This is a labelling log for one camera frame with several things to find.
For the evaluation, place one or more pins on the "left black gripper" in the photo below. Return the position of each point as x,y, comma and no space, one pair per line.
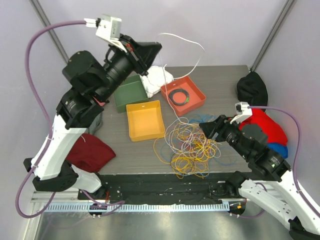
141,55

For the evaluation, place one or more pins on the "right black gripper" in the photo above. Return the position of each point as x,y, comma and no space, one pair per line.
219,125

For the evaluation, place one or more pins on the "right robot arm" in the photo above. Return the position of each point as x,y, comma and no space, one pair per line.
292,211

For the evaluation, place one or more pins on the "white crumpled cloth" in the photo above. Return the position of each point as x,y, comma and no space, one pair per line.
156,78

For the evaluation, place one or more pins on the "green plastic tray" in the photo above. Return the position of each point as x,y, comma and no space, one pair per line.
131,91

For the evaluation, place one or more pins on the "orange plastic tray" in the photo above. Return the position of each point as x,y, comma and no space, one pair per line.
183,95

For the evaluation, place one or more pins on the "black cloth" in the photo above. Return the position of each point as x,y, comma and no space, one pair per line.
252,89

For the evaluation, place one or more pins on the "yellow plastic tray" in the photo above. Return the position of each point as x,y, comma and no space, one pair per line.
145,121

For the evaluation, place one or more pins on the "blue cloth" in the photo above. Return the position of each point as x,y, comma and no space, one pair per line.
281,149

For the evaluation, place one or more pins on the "grey cloth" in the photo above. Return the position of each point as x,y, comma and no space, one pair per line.
95,125

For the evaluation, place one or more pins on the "dark red cloth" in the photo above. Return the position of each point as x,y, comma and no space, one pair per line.
90,154

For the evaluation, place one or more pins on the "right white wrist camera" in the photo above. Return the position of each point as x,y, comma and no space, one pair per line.
243,112

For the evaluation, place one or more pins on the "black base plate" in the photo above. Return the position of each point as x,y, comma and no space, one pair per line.
165,189

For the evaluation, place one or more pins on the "slotted cable duct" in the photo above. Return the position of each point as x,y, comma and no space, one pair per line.
61,207

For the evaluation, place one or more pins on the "right aluminium frame post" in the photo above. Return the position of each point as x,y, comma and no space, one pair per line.
275,29

